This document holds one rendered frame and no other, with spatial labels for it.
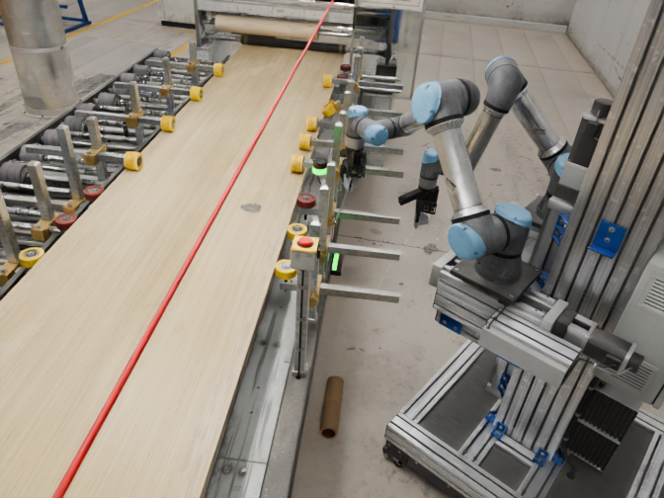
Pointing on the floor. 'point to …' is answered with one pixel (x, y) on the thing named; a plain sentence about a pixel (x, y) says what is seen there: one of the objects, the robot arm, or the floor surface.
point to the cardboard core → (332, 407)
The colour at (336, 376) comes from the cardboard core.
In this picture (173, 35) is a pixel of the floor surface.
